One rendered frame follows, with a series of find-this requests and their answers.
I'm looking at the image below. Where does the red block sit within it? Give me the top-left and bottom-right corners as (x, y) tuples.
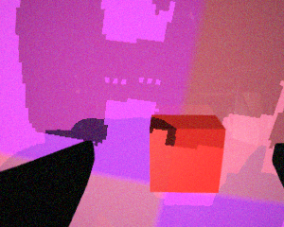
(150, 114), (226, 193)

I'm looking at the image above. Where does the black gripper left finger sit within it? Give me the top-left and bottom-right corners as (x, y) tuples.
(0, 141), (96, 227)

